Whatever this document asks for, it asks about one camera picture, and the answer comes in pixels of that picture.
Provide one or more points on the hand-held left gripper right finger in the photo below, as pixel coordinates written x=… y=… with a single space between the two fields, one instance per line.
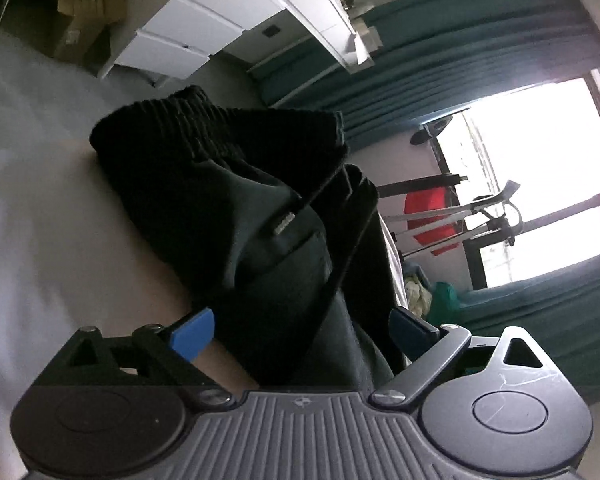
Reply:
x=405 y=326

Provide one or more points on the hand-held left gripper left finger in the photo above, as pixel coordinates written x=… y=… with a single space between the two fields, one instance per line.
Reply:
x=195 y=331

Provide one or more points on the black pants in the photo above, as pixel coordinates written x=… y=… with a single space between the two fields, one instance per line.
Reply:
x=260 y=240

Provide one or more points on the green bag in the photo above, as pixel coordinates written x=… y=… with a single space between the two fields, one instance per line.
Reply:
x=445 y=300

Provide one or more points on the red cloth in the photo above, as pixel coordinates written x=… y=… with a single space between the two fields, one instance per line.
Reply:
x=430 y=222

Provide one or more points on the teal curtain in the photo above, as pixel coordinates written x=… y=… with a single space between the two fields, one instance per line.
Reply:
x=430 y=45
x=535 y=320

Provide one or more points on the window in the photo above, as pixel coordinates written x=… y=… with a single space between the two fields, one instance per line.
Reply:
x=535 y=170

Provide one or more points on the white drawer cabinet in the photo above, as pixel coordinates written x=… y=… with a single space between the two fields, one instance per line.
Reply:
x=200 y=22

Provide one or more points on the cardboard boxes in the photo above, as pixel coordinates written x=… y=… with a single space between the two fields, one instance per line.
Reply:
x=82 y=15

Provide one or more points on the white desk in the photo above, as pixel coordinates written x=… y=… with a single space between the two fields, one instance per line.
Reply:
x=305 y=5

